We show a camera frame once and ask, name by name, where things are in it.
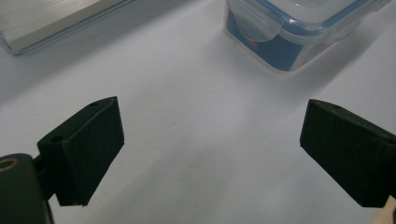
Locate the small clear plastic food container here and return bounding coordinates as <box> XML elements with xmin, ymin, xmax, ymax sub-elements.
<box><xmin>223</xmin><ymin>0</ymin><xmax>392</xmax><ymax>74</ymax></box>

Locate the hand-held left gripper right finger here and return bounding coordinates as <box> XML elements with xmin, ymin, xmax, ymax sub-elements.
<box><xmin>299</xmin><ymin>98</ymin><xmax>396</xmax><ymax>209</ymax></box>

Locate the white wire storage rack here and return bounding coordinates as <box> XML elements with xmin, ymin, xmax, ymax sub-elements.
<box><xmin>0</xmin><ymin>0</ymin><xmax>136</xmax><ymax>56</ymax></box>

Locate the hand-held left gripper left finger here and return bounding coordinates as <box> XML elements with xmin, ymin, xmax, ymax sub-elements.
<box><xmin>36</xmin><ymin>95</ymin><xmax>126</xmax><ymax>207</ymax></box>

